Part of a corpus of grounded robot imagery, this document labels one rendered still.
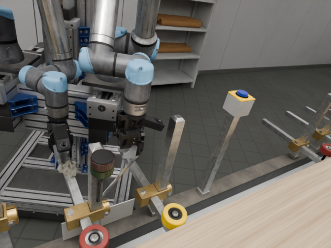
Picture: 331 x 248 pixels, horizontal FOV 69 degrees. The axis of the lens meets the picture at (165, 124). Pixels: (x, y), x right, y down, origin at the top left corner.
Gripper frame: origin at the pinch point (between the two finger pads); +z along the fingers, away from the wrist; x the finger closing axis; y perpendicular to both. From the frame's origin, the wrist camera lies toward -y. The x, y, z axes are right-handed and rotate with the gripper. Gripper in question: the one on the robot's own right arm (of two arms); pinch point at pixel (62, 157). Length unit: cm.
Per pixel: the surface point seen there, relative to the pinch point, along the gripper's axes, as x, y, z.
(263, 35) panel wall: -410, 227, 9
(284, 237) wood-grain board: -54, -66, -7
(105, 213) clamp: -6.6, -32.9, -2.5
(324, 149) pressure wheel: -121, -44, -7
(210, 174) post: -53, -32, -1
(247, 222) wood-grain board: -46, -57, -7
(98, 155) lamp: -3.1, -33.9, -29.9
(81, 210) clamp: 0.3, -30.1, -4.4
